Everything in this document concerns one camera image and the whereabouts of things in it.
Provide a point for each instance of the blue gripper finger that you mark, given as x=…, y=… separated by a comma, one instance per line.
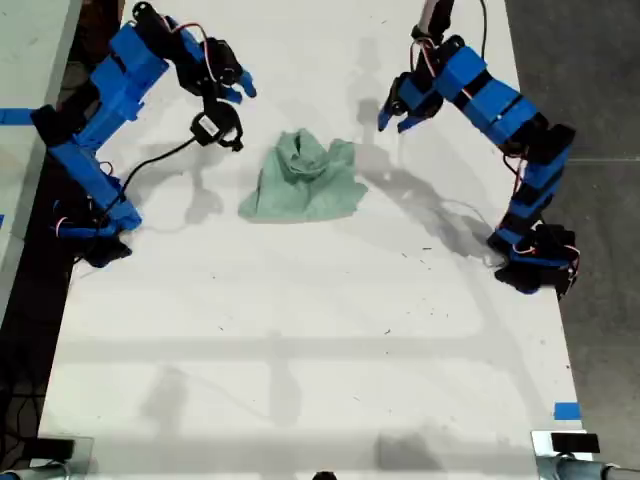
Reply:
x=248, y=84
x=409, y=122
x=387, y=117
x=232, y=94

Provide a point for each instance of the pale green T-shirt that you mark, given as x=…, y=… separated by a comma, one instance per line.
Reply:
x=305, y=185

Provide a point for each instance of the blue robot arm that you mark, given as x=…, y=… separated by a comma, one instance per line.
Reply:
x=500, y=110
x=112, y=100

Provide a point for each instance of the white side table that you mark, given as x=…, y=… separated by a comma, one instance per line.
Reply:
x=25, y=60

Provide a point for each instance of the long blue tape strip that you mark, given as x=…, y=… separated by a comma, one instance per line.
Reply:
x=20, y=116

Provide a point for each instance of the short blue tape strip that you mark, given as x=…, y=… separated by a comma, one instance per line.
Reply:
x=567, y=411

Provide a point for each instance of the white mounting plate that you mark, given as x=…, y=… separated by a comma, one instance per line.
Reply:
x=540, y=445

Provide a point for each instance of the small black box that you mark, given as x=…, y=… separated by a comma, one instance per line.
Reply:
x=575, y=443
x=55, y=448

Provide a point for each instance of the small black round object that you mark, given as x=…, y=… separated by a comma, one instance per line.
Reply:
x=324, y=476

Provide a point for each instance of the clear mounting plate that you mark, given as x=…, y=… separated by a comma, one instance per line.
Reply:
x=84, y=452

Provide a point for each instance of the grey metal pipe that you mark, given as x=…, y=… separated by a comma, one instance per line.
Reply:
x=590, y=470
x=40, y=472

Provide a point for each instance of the black camera stalk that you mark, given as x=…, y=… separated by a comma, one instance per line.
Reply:
x=231, y=120

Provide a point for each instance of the grey and black camera box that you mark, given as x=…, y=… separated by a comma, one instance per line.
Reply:
x=434, y=15

